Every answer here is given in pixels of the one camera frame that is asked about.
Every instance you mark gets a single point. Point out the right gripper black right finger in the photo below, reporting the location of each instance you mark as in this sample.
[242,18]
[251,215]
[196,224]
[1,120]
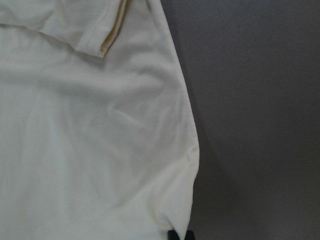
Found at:
[189,235]

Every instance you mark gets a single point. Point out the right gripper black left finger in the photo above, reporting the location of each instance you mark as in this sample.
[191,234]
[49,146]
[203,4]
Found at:
[172,235]

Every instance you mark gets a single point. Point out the cream long-sleeve printed shirt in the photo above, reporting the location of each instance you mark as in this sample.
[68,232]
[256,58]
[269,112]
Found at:
[97,136]

